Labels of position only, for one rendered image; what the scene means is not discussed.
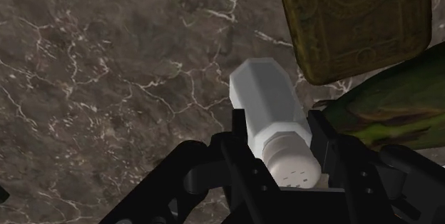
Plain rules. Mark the olive patterned rectangular box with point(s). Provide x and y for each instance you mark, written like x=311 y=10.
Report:
x=354 y=21

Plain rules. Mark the white salt shaker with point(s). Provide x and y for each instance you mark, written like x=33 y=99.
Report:
x=274 y=119

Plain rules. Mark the green and brown mottled object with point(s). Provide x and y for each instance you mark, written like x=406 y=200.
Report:
x=393 y=108

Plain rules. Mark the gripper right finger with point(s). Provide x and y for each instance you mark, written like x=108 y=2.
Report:
x=351 y=167

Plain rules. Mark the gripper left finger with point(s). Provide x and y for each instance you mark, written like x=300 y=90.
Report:
x=194 y=167

